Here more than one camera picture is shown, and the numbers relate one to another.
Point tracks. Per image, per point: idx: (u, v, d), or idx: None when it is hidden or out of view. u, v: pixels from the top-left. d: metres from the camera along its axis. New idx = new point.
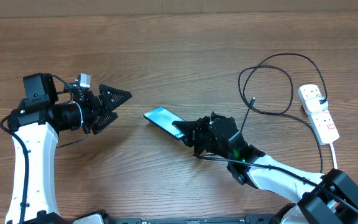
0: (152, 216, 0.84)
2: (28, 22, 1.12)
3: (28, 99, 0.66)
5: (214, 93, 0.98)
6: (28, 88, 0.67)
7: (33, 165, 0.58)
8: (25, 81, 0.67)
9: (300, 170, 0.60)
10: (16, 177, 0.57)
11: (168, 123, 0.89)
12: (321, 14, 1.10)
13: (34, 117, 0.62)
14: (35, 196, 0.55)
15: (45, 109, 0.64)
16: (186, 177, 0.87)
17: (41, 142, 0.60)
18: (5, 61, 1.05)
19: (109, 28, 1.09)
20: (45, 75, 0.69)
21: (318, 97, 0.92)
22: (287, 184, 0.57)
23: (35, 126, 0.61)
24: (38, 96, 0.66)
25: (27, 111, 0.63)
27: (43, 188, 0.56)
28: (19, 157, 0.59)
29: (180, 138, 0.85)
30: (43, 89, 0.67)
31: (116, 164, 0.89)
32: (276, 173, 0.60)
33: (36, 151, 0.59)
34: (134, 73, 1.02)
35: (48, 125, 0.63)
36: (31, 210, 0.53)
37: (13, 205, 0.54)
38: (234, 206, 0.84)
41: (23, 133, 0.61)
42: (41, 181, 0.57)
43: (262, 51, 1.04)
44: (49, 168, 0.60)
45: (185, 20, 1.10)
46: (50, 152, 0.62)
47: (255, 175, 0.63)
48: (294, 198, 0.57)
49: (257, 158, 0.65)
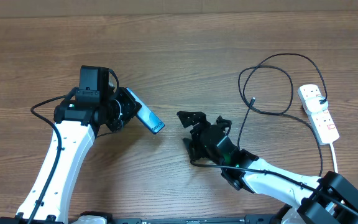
0: (152, 216, 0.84)
2: (27, 22, 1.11)
3: (79, 90, 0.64)
5: (213, 93, 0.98)
6: (83, 79, 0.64)
7: (62, 165, 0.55)
8: (82, 71, 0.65)
9: (295, 173, 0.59)
10: (42, 170, 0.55)
11: (143, 111, 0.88)
12: (321, 14, 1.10)
13: (80, 116, 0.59)
14: (52, 196, 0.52)
15: (93, 110, 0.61)
16: (186, 177, 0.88)
17: (78, 143, 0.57)
18: (5, 61, 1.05)
19: (108, 28, 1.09)
20: (102, 70, 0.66)
21: (318, 97, 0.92)
22: (284, 189, 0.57)
23: (78, 125, 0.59)
24: (89, 91, 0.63)
25: (76, 106, 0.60)
27: (61, 191, 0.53)
28: (51, 151, 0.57)
29: (156, 132, 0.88)
30: (96, 84, 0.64)
31: (117, 165, 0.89)
32: (273, 178, 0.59)
33: (70, 152, 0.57)
34: (133, 73, 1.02)
35: (89, 127, 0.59)
36: (43, 210, 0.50)
37: (30, 198, 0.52)
38: (233, 206, 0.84)
41: (64, 127, 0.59)
42: (63, 183, 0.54)
43: (261, 51, 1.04)
44: (73, 172, 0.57)
45: (185, 20, 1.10)
46: (81, 155, 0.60)
47: (250, 181, 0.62)
48: (293, 204, 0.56)
49: (250, 163, 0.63)
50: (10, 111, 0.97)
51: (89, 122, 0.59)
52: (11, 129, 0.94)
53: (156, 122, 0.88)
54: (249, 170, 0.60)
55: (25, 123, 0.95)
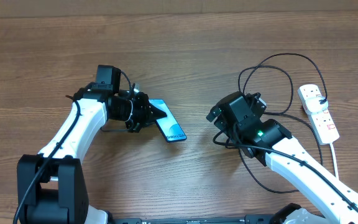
0: (152, 216, 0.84)
2: (27, 22, 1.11)
3: (96, 83, 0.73)
5: (213, 93, 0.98)
6: (99, 74, 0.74)
7: (80, 123, 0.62)
8: (99, 69, 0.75)
9: (344, 186, 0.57)
10: (62, 128, 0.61)
11: (166, 121, 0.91)
12: (321, 14, 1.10)
13: (96, 96, 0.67)
14: (70, 145, 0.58)
15: (107, 94, 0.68)
16: (186, 177, 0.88)
17: (94, 112, 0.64)
18: (5, 61, 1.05)
19: (108, 28, 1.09)
20: (115, 69, 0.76)
21: (318, 97, 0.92)
22: (325, 200, 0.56)
23: (94, 101, 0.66)
24: (104, 83, 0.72)
25: (93, 91, 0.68)
27: (78, 142, 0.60)
28: (71, 116, 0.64)
29: (169, 140, 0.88)
30: (110, 79, 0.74)
31: (117, 164, 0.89)
32: (309, 174, 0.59)
33: (87, 114, 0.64)
34: (134, 73, 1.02)
35: (104, 106, 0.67)
36: (62, 153, 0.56)
37: (50, 144, 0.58)
38: (234, 205, 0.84)
41: (83, 101, 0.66)
42: (80, 137, 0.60)
43: (261, 51, 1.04)
44: (88, 135, 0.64)
45: (185, 20, 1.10)
46: (96, 124, 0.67)
47: (276, 162, 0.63)
48: (328, 216, 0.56)
49: (275, 128, 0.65)
50: (10, 111, 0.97)
51: (104, 101, 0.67)
52: (11, 129, 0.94)
53: (174, 131, 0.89)
54: (277, 151, 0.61)
55: (24, 123, 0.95)
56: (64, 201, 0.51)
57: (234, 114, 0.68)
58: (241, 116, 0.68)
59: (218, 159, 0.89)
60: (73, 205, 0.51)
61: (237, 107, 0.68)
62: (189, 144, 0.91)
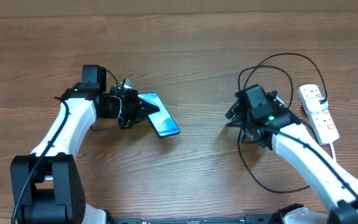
0: (152, 216, 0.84)
2: (27, 21, 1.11)
3: (82, 83, 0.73)
5: (213, 93, 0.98)
6: (84, 74, 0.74)
7: (70, 121, 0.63)
8: (84, 69, 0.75)
9: (340, 168, 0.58)
10: (52, 127, 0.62)
11: (160, 115, 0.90)
12: (321, 14, 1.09)
13: (83, 95, 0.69)
14: (62, 142, 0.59)
15: (94, 94, 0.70)
16: (186, 177, 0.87)
17: (83, 111, 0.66)
18: (5, 61, 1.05)
19: (108, 27, 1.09)
20: (100, 68, 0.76)
21: (318, 97, 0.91)
22: (321, 179, 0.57)
23: (82, 100, 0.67)
24: (91, 83, 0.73)
25: (80, 91, 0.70)
27: (69, 139, 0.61)
28: (60, 116, 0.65)
29: (161, 137, 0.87)
30: (96, 78, 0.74)
31: (116, 164, 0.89)
32: (310, 155, 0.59)
33: (76, 113, 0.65)
34: (133, 73, 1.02)
35: (92, 104, 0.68)
36: (55, 150, 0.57)
37: (41, 144, 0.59)
38: (234, 205, 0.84)
41: (71, 101, 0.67)
42: (71, 134, 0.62)
43: (262, 51, 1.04)
44: (79, 134, 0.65)
45: (185, 19, 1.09)
46: (86, 123, 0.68)
47: (281, 143, 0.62)
48: (322, 194, 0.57)
49: (286, 116, 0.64)
50: (10, 111, 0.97)
51: (92, 99, 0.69)
52: (11, 129, 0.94)
53: (166, 127, 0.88)
54: (283, 133, 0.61)
55: (25, 123, 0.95)
56: (60, 197, 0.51)
57: (249, 99, 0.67)
58: (256, 102, 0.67)
59: (217, 159, 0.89)
60: (69, 200, 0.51)
61: (253, 94, 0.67)
62: (189, 144, 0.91)
